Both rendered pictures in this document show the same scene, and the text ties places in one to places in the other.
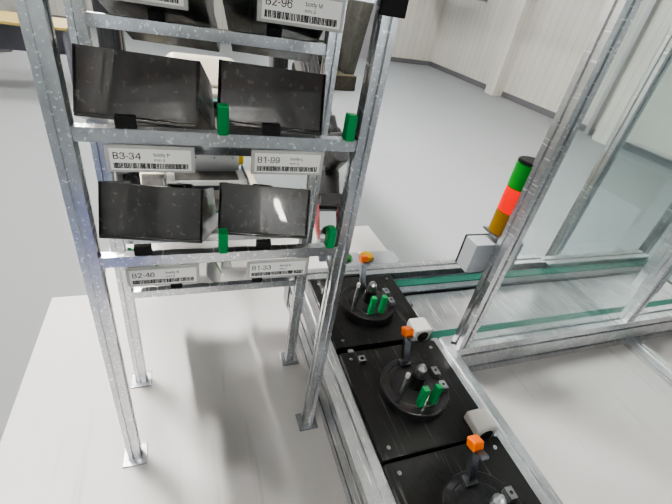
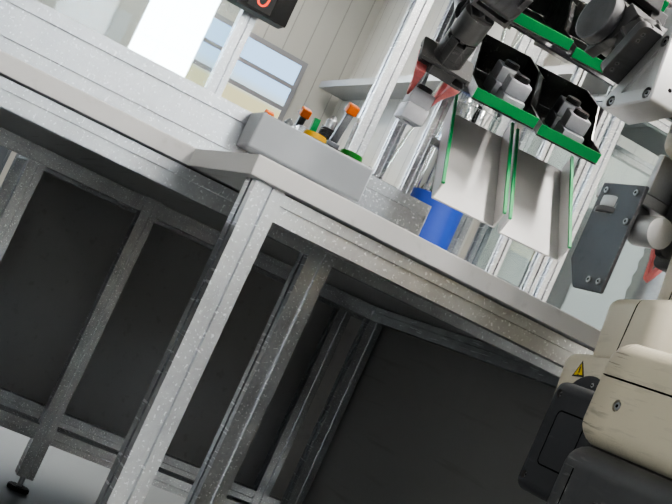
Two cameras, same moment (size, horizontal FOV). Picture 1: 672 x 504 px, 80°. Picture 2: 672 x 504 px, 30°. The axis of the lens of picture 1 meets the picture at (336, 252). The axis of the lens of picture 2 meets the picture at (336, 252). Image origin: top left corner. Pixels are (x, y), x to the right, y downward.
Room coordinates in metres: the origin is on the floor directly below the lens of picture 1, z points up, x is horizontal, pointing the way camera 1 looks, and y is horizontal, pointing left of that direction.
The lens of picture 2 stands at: (3.01, 0.14, 0.66)
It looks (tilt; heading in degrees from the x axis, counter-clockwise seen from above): 4 degrees up; 184
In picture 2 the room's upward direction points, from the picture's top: 25 degrees clockwise
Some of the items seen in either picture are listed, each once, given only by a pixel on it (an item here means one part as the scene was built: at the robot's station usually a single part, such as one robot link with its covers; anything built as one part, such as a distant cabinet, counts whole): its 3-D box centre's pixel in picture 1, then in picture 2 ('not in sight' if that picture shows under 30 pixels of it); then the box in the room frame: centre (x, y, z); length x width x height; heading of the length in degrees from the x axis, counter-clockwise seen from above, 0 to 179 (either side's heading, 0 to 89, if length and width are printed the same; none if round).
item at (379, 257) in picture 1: (364, 265); (305, 157); (1.00, -0.09, 0.93); 0.21 x 0.07 x 0.06; 114
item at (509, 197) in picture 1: (514, 199); not in sight; (0.74, -0.32, 1.34); 0.05 x 0.05 x 0.05
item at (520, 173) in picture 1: (525, 176); not in sight; (0.74, -0.32, 1.39); 0.05 x 0.05 x 0.05
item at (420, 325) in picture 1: (418, 329); not in sight; (0.72, -0.23, 0.97); 0.05 x 0.05 x 0.04; 24
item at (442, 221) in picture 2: not in sight; (415, 246); (-0.20, 0.12, 1.00); 0.16 x 0.16 x 0.27
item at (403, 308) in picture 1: (366, 308); not in sight; (0.77, -0.10, 0.96); 0.24 x 0.24 x 0.02; 24
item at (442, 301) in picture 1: (462, 317); not in sight; (0.87, -0.39, 0.91); 0.84 x 0.28 x 0.10; 114
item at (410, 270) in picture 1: (426, 278); (188, 113); (1.02, -0.29, 0.91); 0.89 x 0.06 x 0.11; 114
